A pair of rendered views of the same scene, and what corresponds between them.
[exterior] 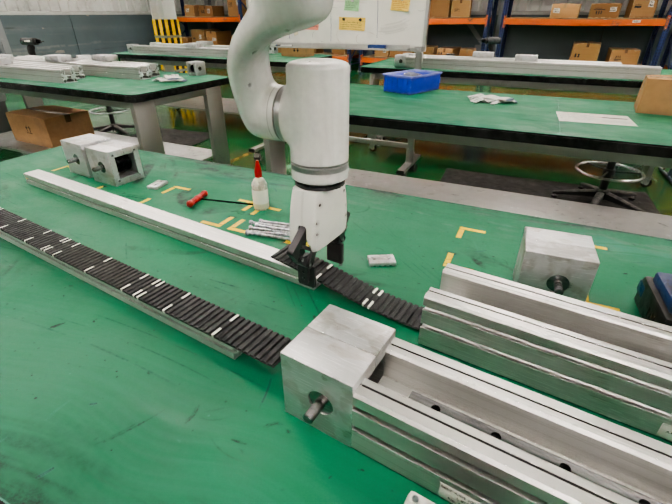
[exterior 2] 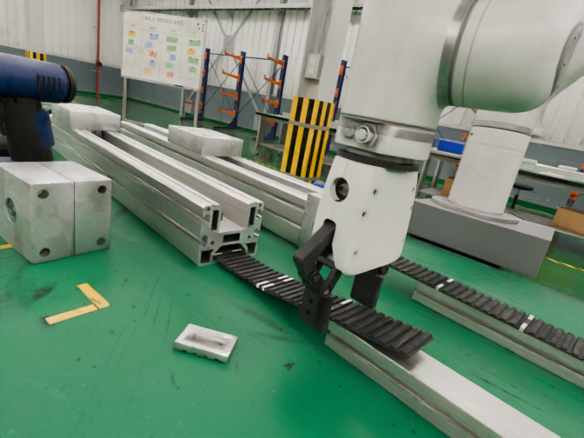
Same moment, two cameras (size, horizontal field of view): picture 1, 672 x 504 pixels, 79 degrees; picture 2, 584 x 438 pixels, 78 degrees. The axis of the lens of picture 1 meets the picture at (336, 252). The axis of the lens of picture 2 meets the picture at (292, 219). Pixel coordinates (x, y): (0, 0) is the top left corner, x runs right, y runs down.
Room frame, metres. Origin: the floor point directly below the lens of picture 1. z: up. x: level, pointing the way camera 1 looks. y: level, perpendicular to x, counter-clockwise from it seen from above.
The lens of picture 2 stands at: (0.92, 0.02, 1.00)
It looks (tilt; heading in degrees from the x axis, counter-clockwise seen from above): 17 degrees down; 191
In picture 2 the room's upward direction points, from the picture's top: 11 degrees clockwise
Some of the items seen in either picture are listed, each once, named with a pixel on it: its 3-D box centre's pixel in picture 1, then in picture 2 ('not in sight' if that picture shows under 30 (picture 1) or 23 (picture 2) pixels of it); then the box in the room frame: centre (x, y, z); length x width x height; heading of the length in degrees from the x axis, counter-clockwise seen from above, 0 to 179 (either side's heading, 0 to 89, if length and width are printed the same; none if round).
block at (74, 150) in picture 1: (86, 156); not in sight; (1.17, 0.73, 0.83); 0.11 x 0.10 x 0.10; 149
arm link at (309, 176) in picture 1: (320, 168); (381, 139); (0.58, 0.02, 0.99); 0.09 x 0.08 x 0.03; 148
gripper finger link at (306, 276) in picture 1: (302, 270); (374, 275); (0.54, 0.05, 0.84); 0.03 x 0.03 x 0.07; 58
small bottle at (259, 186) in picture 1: (259, 185); not in sight; (0.91, 0.18, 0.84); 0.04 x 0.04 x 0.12
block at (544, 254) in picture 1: (552, 272); (65, 206); (0.55, -0.35, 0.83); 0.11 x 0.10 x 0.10; 159
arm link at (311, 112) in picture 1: (315, 111); (412, 42); (0.58, 0.03, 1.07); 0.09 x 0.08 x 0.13; 68
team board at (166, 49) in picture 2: not in sight; (161, 82); (-4.50, -3.52, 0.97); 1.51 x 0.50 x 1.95; 85
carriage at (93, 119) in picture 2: not in sight; (85, 122); (0.14, -0.70, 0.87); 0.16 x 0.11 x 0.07; 58
